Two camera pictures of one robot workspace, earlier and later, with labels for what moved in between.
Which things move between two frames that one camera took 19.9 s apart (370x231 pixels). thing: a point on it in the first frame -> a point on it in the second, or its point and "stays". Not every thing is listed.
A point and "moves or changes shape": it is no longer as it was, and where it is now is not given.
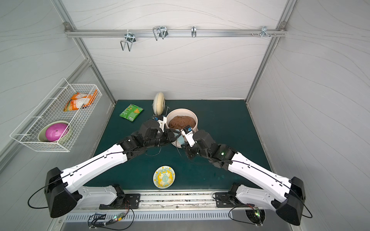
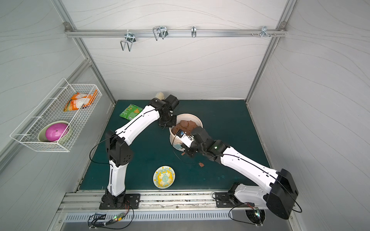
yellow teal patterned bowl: [164, 176] stays
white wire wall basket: [58, 121] stays
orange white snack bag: [80, 100] stays
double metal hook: [130, 39] stays
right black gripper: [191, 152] stays
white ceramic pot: [182, 112] moves or changes shape
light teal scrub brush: [180, 138] moves or changes shape
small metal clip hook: [193, 31] stays
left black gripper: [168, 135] -> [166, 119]
